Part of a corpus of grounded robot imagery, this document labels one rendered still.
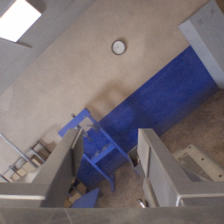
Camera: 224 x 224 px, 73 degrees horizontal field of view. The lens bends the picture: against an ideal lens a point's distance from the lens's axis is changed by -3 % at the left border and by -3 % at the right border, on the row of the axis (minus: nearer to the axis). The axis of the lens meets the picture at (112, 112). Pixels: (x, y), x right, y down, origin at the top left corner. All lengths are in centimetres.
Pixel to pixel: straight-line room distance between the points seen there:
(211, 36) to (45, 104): 389
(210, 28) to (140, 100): 201
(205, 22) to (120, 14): 172
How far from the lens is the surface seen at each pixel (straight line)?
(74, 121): 347
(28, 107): 433
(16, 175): 482
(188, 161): 113
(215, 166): 104
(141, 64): 383
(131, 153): 345
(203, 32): 379
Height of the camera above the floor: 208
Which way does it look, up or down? 11 degrees down
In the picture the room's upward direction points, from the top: 42 degrees counter-clockwise
